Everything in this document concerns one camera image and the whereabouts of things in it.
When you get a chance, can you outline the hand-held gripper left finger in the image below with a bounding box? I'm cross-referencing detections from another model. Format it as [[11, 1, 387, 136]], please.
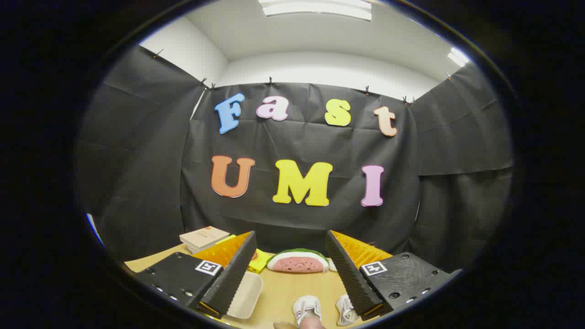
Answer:
[[134, 231, 257, 319]]

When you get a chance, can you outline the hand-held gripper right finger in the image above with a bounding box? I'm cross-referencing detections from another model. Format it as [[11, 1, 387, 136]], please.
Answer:
[[325, 230, 462, 321]]

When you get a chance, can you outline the cream fabric storage box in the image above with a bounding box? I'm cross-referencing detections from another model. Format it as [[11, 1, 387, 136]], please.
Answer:
[[226, 273, 264, 319]]

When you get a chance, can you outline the white canvas shoe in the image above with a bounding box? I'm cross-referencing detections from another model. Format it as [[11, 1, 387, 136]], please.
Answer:
[[292, 296, 322, 327], [336, 294, 360, 326]]

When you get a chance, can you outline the yellow book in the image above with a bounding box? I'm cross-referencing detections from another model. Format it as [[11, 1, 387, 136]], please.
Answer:
[[217, 234, 275, 274]]

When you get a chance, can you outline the beige book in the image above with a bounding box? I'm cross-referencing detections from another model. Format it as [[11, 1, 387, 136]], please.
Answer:
[[179, 226, 230, 250]]

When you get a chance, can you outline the watermelon slice plush toy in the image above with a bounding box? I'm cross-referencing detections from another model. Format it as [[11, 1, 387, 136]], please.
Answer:
[[266, 249, 330, 274]]

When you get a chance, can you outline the small ceiling light panel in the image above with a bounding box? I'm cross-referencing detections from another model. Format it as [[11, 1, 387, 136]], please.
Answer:
[[448, 47, 470, 68]]

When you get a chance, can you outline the large ceiling light panel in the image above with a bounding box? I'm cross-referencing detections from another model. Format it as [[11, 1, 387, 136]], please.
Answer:
[[258, 0, 373, 21]]

